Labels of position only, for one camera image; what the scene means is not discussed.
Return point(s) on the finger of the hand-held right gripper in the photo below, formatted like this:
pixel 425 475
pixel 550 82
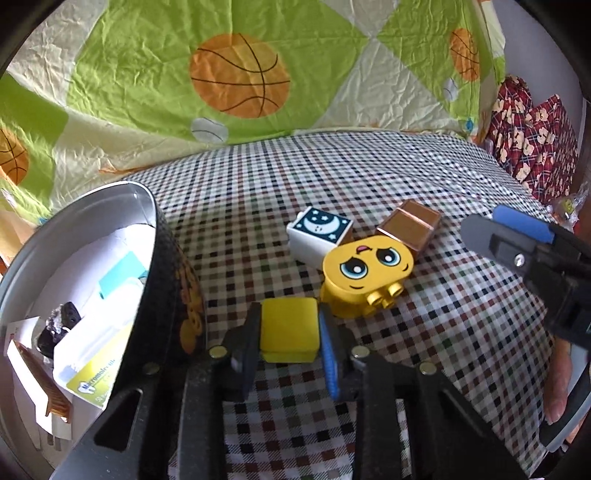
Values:
pixel 521 224
pixel 498 240

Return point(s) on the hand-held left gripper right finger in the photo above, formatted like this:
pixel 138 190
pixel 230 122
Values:
pixel 330 355

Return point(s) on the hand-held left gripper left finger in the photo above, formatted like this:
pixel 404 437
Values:
pixel 249 350

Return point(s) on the plain yellow block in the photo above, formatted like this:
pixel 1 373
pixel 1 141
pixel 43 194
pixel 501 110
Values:
pixel 288 327

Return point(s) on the yellow face toy block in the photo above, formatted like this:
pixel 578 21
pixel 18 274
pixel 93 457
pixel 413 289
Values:
pixel 364 272

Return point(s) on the copper brown block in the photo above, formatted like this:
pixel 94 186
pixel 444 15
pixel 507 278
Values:
pixel 408 221

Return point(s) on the round metal tin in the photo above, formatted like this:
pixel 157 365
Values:
pixel 161 277

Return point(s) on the white moon print block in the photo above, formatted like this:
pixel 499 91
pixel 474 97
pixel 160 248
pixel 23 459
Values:
pixel 318 226

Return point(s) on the white box green label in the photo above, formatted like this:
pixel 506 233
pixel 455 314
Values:
pixel 92 364

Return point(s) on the black glittery clip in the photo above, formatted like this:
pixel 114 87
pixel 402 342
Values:
pixel 64 318

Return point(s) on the white charger plug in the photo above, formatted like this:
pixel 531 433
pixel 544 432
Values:
pixel 57 431

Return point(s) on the brown comb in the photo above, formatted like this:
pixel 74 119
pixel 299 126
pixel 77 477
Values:
pixel 41 383

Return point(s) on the person's right hand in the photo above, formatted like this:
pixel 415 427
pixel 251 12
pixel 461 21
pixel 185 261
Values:
pixel 558 383

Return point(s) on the small yellow toy figure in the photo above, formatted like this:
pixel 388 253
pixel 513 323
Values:
pixel 567 205

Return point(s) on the red plaid bear cushion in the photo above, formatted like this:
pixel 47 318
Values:
pixel 510 124
pixel 545 147

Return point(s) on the white paper liner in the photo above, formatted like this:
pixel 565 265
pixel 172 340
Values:
pixel 92 258

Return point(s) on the basketball print blanket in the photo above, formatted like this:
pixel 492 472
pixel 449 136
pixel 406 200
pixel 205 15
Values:
pixel 138 69

